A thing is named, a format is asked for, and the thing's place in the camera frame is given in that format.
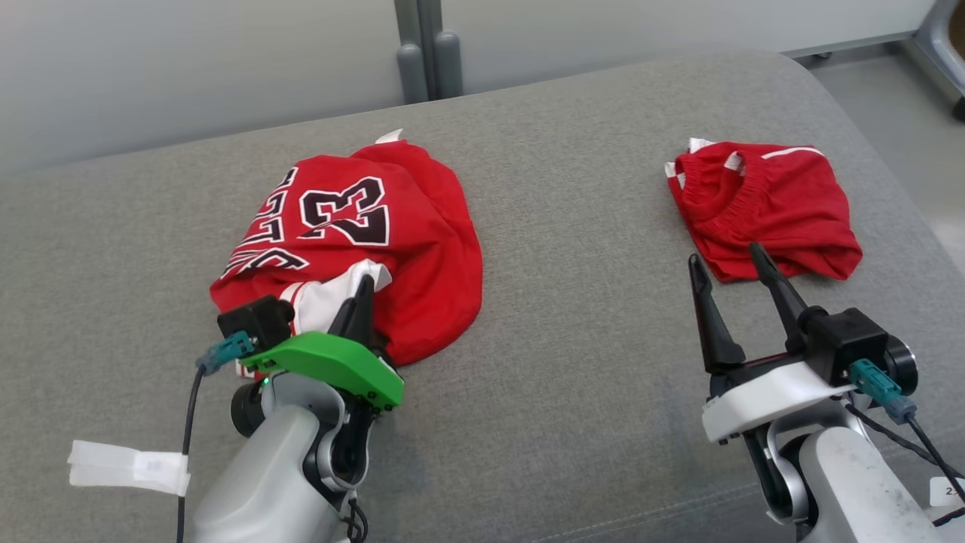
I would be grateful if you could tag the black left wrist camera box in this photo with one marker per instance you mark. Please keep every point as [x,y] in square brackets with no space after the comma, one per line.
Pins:
[256,320]

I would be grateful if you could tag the white paper label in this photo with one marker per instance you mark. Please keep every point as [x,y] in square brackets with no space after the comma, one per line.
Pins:
[948,492]

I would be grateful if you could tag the grey twin metal post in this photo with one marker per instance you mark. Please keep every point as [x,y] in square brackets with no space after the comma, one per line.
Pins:
[426,53]

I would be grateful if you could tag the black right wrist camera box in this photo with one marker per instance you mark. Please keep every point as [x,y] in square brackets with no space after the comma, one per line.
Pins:
[848,339]

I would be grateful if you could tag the red athletic shorts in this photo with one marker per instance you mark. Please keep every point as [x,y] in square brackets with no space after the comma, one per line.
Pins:
[776,219]

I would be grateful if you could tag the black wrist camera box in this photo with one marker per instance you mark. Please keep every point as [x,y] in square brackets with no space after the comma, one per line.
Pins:
[848,339]
[256,320]

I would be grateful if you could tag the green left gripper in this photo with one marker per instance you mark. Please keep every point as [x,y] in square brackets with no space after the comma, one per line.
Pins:
[332,362]

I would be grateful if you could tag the white tape flag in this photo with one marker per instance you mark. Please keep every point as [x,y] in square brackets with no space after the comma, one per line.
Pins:
[128,466]

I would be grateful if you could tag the grey metal base frame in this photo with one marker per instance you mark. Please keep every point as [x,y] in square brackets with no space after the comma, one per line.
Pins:
[938,53]

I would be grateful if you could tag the red basketball jersey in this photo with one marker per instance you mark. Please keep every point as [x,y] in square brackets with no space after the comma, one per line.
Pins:
[407,249]

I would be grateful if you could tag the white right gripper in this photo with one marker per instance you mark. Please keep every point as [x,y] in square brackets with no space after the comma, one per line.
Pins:
[761,396]

